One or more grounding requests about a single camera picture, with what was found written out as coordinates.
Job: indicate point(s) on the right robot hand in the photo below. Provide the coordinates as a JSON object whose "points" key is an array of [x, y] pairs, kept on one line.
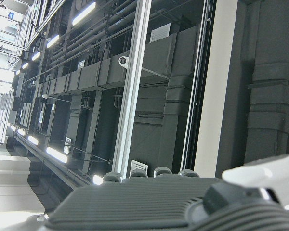
{"points": [[139, 207]]}

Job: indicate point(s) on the white louvre vent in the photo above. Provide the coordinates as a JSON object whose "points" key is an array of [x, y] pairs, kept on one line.
{"points": [[68, 145], [138, 167], [160, 33]]}

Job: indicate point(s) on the long ceiling light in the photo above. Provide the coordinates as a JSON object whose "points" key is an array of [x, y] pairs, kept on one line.
{"points": [[57, 154], [20, 132], [33, 140], [25, 65], [36, 56], [83, 13], [52, 41], [97, 180]]}

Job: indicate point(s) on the small blue sign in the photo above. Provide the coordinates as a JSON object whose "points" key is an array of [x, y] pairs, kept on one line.
{"points": [[11, 15]]}

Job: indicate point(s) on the aluminium profile post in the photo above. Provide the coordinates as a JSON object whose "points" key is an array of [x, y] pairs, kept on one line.
{"points": [[132, 84]]}

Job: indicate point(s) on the grey ventilation duct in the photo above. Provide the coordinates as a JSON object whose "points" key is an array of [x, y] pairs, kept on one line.
{"points": [[91, 75]]}

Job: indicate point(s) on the white dome security camera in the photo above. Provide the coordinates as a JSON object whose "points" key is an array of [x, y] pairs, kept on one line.
{"points": [[123, 61]]}

